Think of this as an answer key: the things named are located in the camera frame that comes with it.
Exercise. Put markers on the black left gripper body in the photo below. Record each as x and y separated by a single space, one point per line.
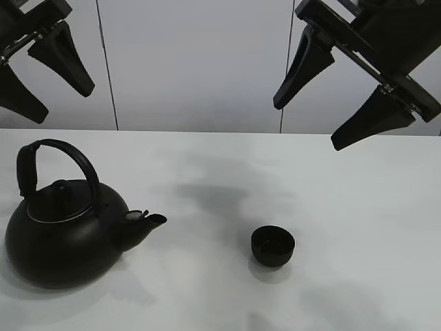
19 28

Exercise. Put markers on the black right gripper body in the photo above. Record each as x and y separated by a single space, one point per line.
395 37

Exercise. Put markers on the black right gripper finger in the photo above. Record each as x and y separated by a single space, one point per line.
313 55
380 113

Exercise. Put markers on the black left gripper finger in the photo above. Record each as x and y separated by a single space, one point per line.
17 98
57 51

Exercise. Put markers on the black round tea kettle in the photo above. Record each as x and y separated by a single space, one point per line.
70 232

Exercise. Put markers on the small black teacup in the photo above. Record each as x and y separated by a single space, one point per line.
272 246

